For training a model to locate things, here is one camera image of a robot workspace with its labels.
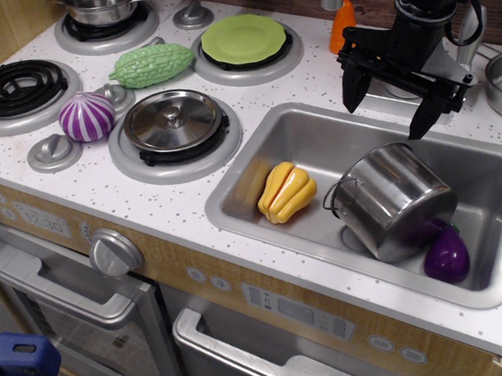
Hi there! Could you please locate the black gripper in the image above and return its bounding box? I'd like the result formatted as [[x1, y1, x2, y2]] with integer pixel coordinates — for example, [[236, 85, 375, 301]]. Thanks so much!
[[338, 2, 475, 140]]

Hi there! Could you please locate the steel pot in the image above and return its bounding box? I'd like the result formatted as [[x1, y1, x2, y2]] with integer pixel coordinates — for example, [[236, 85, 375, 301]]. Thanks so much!
[[58, 0, 145, 27], [323, 142, 458, 263]]

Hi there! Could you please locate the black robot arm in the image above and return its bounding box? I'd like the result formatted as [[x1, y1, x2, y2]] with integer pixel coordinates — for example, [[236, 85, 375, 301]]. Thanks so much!
[[338, 0, 484, 140]]

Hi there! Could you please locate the steel sink basin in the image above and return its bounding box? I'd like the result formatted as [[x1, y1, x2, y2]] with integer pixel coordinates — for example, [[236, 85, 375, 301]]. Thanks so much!
[[205, 103, 502, 310]]

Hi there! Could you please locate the steel pot lid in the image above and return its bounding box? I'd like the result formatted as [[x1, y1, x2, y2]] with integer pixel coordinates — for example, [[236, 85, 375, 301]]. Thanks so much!
[[123, 89, 223, 153]]

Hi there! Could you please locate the steel pot on burner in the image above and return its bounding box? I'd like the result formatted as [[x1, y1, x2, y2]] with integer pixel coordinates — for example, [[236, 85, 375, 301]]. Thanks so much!
[[58, 0, 145, 27]]

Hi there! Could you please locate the orange toy bottle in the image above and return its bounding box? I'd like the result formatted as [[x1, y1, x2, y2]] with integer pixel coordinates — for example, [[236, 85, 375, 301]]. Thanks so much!
[[328, 0, 356, 55]]

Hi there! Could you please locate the grey faucet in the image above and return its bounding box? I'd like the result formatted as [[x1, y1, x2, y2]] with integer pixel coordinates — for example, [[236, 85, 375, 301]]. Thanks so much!
[[456, 5, 487, 71]]

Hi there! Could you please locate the yellow toy squash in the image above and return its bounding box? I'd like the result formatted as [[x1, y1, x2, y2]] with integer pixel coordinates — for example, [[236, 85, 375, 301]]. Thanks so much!
[[257, 161, 318, 225]]

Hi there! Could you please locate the green plate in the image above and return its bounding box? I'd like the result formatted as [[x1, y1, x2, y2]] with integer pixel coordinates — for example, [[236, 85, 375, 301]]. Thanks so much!
[[200, 14, 288, 65]]

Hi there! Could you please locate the purple toy eggplant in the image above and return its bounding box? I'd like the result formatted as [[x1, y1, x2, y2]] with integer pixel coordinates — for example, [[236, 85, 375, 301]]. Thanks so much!
[[423, 224, 470, 284]]

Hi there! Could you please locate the grey stove knob back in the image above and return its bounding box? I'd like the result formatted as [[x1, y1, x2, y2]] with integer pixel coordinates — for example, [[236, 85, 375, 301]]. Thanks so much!
[[174, 0, 214, 31]]

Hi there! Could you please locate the grey stove knob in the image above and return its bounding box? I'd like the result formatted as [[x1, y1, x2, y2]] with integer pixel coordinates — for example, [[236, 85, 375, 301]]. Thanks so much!
[[174, 0, 214, 31], [94, 83, 136, 116], [27, 134, 83, 173]]

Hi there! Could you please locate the green toy bitter gourd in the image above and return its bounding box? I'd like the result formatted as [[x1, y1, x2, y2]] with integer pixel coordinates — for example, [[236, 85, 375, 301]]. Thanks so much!
[[109, 43, 195, 89]]

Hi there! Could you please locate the grey stove knob middle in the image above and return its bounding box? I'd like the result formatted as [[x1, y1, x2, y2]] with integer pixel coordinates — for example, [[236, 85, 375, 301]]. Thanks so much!
[[94, 83, 136, 116]]

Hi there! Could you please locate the purple striped toy onion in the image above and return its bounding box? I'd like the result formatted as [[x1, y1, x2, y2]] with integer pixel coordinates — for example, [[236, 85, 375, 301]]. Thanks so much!
[[58, 92, 116, 142]]

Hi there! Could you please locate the grey oven knob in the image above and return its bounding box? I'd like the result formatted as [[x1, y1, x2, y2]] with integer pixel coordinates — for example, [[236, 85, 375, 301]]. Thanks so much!
[[89, 228, 144, 277]]

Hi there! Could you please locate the grey stove knob front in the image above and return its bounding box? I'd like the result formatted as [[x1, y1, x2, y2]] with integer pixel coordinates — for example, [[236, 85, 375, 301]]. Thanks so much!
[[27, 134, 83, 173]]

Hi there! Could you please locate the black coil burner front left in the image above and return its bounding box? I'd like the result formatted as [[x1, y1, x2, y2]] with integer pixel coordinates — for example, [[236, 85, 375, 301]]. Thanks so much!
[[0, 59, 82, 136]]

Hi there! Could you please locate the blue clamp tool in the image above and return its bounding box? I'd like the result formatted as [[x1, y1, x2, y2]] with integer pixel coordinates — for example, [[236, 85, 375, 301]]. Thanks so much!
[[0, 332, 61, 376]]

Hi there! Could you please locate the dishwasher door with handle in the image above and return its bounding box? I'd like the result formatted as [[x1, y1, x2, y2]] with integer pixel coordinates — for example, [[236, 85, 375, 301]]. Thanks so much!
[[169, 284, 435, 376]]

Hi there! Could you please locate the oven door with handle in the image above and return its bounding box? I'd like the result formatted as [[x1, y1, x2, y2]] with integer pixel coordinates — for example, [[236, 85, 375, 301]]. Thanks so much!
[[0, 225, 181, 376]]

